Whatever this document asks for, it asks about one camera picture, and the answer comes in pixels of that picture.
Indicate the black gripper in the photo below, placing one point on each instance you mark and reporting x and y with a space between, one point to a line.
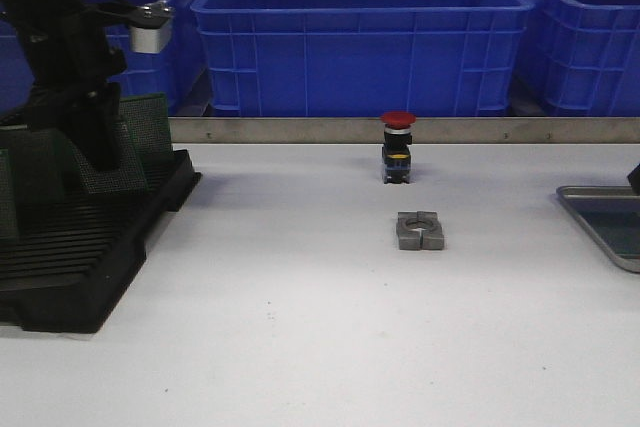
65 45

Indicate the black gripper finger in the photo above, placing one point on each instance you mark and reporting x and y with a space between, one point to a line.
633 179

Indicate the green perforated board front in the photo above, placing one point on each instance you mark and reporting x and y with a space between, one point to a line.
615 231

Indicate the green perforated board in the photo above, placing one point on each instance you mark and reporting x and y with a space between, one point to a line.
615 231
129 177
147 119

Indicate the silver metal tray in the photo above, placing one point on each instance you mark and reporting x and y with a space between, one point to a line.
577 199

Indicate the green board left middle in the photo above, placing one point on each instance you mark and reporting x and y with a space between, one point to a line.
35 173

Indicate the green board far left edge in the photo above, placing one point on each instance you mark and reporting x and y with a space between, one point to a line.
9 222

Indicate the black slotted board rack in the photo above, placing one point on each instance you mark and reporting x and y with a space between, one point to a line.
74 259

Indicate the blue left plastic crate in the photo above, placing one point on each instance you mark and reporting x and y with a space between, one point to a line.
168 60

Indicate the blue plastic crate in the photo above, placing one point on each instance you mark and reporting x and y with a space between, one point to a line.
168 60
360 58
580 58

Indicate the blue right plastic crate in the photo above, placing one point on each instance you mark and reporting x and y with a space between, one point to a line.
580 58

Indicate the grey metal clamp block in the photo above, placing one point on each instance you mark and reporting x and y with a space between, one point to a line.
419 230

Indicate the red emergency stop button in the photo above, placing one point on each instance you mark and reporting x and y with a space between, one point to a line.
396 156

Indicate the blue centre plastic crate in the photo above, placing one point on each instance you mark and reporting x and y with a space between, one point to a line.
360 58

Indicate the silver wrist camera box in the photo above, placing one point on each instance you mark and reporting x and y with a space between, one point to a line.
150 27

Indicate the steel table edge rail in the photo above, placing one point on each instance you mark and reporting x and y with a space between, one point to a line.
480 130

